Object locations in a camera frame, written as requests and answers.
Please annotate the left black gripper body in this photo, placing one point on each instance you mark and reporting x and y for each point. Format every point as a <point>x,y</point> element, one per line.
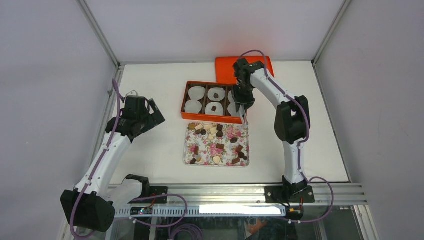
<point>149,121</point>

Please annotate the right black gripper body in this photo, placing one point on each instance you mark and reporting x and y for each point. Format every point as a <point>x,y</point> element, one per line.
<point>243,94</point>

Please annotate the dark oval chocolate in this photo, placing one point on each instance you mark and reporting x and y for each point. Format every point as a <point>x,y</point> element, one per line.
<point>233,140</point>

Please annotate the brown rectangular chocolate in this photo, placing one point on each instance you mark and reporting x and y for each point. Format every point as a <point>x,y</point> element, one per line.
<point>220,146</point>

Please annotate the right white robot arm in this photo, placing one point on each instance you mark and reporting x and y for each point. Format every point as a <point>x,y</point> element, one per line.
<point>292,118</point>

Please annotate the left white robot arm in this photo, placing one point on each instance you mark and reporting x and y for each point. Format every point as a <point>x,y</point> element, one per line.
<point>91,205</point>

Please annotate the orange chocolate box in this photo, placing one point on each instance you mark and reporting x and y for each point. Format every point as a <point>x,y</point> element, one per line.
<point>198,100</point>

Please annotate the brown chocolate lower right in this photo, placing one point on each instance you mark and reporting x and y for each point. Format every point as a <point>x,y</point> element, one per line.
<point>239,149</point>

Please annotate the white heart chocolate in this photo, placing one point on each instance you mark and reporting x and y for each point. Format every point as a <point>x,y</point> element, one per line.
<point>216,160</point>

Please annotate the orange box lid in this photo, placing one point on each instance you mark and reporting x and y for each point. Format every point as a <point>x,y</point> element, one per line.
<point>224,70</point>

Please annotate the floral tray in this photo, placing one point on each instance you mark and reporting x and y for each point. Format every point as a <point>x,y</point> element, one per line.
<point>210,144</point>

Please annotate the aluminium frame rail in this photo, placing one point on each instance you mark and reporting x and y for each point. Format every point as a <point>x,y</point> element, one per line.
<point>215,200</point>

